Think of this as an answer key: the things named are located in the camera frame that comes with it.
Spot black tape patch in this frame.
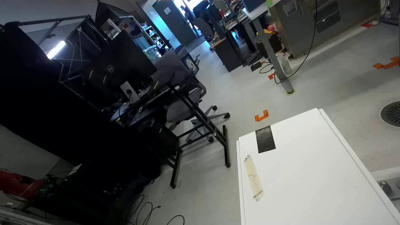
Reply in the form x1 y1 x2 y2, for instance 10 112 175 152
255 125 276 153

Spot round floor vent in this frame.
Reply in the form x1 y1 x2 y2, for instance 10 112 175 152
379 100 400 128

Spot shelf with items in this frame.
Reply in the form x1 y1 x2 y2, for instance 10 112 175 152
141 22 172 54

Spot grey office chair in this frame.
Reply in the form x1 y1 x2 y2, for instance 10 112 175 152
151 50 231 144

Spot clear spray bottle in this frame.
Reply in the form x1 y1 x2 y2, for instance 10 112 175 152
281 55 293 76

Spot red machine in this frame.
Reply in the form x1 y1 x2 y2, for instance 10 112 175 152
0 170 46 200

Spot dark office chair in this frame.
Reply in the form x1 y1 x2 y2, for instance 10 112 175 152
192 17 215 42

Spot black floor cable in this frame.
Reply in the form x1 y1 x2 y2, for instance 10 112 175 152
127 194 185 225

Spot grey height-adjustable desk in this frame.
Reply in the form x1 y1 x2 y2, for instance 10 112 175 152
242 0 295 95

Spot orange floor tape marker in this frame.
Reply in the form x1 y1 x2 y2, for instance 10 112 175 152
373 56 400 69
254 109 269 122

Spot black curtain partition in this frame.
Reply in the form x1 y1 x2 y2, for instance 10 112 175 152
0 16 132 166

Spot black monitor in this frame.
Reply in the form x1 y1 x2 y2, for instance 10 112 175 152
84 29 158 94

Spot black frame desk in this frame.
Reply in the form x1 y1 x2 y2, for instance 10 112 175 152
109 77 232 189

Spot grey metal cabinet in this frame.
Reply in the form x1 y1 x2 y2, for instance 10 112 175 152
269 0 382 60

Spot black keyboard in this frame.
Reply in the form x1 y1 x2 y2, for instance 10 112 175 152
141 87 172 108

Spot beige tape strip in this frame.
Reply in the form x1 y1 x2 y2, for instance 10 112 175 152
244 155 264 201

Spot black pedestal cabinet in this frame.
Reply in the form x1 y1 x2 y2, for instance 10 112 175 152
214 37 243 73

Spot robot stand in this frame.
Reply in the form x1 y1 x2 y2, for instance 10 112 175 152
370 167 400 212

